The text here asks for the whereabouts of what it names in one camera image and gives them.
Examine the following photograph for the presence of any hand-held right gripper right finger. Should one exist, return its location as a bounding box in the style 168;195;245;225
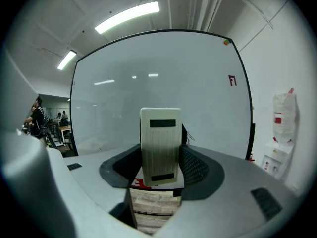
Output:
153;144;308;238

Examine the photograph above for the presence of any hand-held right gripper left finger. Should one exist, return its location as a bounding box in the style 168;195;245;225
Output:
46;143;143;230

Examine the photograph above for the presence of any cream white rectangular device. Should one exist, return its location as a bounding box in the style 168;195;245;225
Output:
139;107;182;187

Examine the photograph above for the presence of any whiteboard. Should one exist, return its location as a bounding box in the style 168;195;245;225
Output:
70;29;256;192

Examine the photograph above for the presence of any white water dispenser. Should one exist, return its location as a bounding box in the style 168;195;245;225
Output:
261;140;295;181

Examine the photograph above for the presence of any red plastic holder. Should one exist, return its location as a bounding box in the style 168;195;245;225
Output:
130;178;152;190

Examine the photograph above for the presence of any ceiling strip light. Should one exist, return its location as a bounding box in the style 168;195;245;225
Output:
94;1;160;35
56;50;77;71

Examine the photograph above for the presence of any white ceiling pipe bundle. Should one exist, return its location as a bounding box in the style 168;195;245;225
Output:
164;0;228;32

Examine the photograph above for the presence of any wooden table with white frame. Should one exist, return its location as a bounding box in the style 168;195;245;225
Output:
58;125;73;145

